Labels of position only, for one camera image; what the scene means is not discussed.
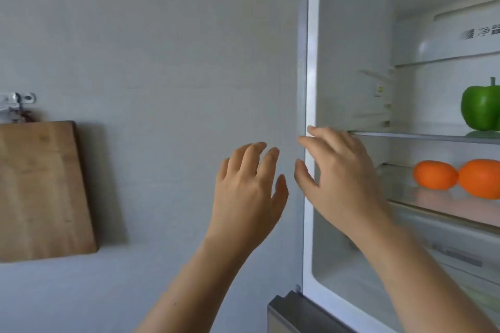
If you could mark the clear refrigerator drawer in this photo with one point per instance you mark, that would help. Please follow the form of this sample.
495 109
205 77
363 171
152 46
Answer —
461 250

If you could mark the wooden cutting board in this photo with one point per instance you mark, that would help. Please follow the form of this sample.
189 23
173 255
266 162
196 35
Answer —
43 192

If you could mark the person's left little finger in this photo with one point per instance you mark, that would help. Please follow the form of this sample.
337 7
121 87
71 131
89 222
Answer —
222 169

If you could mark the person's right thumb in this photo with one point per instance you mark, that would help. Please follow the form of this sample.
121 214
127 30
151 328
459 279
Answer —
305 180

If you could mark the person's left forearm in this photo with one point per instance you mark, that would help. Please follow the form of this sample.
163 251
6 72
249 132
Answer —
187 289

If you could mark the person's right middle finger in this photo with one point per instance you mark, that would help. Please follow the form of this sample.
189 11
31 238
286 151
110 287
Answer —
326 133

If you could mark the white refrigerator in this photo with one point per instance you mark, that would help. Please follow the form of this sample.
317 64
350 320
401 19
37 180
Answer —
351 51

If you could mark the person's left hand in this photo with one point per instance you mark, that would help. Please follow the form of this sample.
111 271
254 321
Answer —
244 204

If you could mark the person's left middle finger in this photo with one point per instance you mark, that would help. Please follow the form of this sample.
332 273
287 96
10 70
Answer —
252 159

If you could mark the white refrigerator vent panel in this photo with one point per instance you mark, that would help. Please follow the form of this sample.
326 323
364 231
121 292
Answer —
449 38

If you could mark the person's right hand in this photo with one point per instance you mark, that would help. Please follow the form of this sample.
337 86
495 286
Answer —
345 184

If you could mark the person's left thumb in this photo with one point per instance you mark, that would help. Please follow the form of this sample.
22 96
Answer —
282 198

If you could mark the orange fruit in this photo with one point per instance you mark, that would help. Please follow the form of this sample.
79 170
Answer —
435 175
480 178

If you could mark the person's right forearm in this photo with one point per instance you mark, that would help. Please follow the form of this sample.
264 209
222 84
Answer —
418 282

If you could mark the metal wall hook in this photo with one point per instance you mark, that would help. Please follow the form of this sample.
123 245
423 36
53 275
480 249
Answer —
17 104

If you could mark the green bell pepper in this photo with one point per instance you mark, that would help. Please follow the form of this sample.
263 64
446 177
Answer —
481 108

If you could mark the glass refrigerator shelf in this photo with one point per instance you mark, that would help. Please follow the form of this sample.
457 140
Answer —
425 136
437 204

